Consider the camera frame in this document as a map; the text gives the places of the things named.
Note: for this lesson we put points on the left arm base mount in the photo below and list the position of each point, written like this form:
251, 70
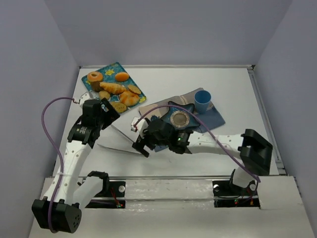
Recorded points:
112, 194

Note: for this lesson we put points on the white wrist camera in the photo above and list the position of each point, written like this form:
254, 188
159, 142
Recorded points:
139, 125
82, 99

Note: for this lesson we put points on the metal serving tongs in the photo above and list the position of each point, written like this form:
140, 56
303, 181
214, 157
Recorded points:
114, 139

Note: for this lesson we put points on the blue plastic cup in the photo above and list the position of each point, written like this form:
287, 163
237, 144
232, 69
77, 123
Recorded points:
202, 100

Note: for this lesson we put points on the teal floral serving tray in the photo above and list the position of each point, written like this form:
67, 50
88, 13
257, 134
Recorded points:
109, 73

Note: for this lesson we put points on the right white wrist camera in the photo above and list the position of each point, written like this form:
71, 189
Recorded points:
139, 125

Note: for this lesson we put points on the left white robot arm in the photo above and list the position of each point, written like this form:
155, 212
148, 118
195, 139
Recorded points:
60, 209

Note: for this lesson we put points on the orange ring donut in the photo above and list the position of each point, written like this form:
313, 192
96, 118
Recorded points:
95, 76

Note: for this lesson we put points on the blue beige cloth placemat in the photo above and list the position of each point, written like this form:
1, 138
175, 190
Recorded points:
212, 118

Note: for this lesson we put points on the brown-crust bread slice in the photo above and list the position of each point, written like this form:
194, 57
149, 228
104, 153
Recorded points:
134, 89

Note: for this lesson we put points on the small round tan bun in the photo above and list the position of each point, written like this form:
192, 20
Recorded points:
104, 95

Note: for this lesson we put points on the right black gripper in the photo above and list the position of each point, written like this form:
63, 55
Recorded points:
144, 143

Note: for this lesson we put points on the golden croissant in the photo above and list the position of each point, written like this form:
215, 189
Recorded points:
112, 88

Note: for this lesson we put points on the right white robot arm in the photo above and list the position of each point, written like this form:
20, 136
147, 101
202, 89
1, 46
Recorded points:
249, 150

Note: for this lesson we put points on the brown chocolate muffin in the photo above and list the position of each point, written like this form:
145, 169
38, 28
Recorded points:
96, 86

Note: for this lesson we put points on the orange striped twisted roll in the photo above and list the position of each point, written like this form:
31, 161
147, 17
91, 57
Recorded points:
128, 98

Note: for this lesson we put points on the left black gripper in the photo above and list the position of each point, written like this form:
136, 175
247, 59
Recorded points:
109, 115

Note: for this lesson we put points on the oval tan bread slice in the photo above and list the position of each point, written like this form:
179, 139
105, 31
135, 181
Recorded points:
119, 107

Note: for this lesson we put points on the round orange bun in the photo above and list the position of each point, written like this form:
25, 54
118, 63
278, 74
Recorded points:
121, 76

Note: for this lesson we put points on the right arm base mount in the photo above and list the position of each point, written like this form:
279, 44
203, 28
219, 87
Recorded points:
240, 190

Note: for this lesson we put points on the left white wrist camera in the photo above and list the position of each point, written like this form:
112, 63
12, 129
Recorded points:
82, 99

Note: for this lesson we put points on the blue star-shaped plate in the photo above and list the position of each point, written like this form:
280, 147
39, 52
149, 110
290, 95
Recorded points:
178, 116

